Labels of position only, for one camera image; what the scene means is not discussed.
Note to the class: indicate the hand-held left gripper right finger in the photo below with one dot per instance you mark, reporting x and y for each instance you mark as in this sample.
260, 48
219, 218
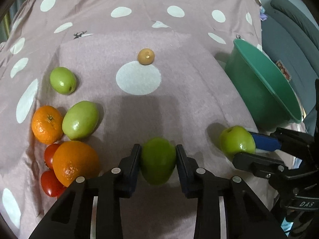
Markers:
184, 176

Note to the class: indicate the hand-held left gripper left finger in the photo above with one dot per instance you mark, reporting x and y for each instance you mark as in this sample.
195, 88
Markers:
133, 176

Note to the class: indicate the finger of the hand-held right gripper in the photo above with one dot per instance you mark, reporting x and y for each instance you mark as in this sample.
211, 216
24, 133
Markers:
256, 164
265, 142

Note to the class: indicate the green jujube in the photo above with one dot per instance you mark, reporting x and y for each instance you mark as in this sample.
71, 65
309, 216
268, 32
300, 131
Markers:
62, 80
158, 161
235, 142
80, 120

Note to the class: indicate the green plastic bowl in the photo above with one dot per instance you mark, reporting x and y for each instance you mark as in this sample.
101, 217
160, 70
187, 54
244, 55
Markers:
251, 89

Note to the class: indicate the large orange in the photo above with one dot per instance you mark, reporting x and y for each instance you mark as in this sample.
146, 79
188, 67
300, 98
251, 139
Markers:
74, 161

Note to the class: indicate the red tomato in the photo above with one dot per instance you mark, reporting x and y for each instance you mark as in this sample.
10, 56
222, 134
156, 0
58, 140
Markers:
49, 155
49, 184

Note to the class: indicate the small orange mandarin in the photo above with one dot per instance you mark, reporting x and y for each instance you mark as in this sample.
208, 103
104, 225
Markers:
46, 125

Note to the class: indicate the brown longan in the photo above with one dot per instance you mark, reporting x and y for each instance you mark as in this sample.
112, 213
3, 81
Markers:
146, 56

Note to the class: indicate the pink polka dot bedsheet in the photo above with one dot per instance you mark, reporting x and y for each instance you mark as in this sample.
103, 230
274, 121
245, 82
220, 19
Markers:
174, 104

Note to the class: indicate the red printed card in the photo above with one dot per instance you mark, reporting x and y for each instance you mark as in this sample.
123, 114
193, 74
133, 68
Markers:
284, 70

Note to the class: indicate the grey sofa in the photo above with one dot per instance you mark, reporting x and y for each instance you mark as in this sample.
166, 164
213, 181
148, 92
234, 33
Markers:
281, 37

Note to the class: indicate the lilac cloth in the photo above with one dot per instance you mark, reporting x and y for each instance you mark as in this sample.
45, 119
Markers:
263, 15

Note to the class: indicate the yellow patterned curtain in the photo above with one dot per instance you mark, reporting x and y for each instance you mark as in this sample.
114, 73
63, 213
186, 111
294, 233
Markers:
6, 27

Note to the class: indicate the grey-blue curtain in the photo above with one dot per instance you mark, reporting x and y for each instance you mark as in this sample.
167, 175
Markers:
14, 6

